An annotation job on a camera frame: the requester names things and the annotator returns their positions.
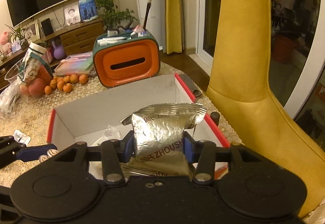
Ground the blueberry snack packet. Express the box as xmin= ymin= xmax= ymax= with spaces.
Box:
xmin=92 ymin=125 xmax=122 ymax=146

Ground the silver foil bag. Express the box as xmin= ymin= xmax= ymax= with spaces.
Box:
xmin=121 ymin=103 xmax=207 ymax=177

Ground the red cardboard box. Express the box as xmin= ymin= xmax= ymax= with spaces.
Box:
xmin=47 ymin=74 xmax=229 ymax=177

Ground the clear plastic bag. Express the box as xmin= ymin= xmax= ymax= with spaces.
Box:
xmin=0 ymin=80 xmax=22 ymax=119

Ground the red apple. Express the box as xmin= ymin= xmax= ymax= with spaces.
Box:
xmin=28 ymin=78 xmax=46 ymax=97

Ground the yellow chair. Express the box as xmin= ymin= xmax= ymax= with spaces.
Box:
xmin=207 ymin=0 xmax=324 ymax=217

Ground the patterned cloth bag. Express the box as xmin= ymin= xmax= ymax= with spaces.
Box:
xmin=17 ymin=42 xmax=53 ymax=85

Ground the green orange tissue box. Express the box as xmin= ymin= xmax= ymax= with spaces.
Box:
xmin=93 ymin=31 xmax=160 ymax=87

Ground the pink pig plush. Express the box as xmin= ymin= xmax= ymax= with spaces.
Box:
xmin=0 ymin=31 xmax=12 ymax=57

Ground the framed photo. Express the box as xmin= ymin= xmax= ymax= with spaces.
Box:
xmin=24 ymin=20 xmax=40 ymax=43

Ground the wooden tv cabinet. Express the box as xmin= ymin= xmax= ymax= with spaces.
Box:
xmin=1 ymin=17 xmax=104 ymax=90

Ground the black speaker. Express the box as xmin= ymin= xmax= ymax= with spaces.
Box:
xmin=41 ymin=18 xmax=54 ymax=36

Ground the yellow curtain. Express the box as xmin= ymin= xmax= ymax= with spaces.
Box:
xmin=165 ymin=0 xmax=183 ymax=54

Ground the blue photo card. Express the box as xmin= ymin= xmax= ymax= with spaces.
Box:
xmin=79 ymin=0 xmax=97 ymax=21

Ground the portrait photo frame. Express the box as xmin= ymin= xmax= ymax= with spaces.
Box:
xmin=64 ymin=4 xmax=81 ymax=26

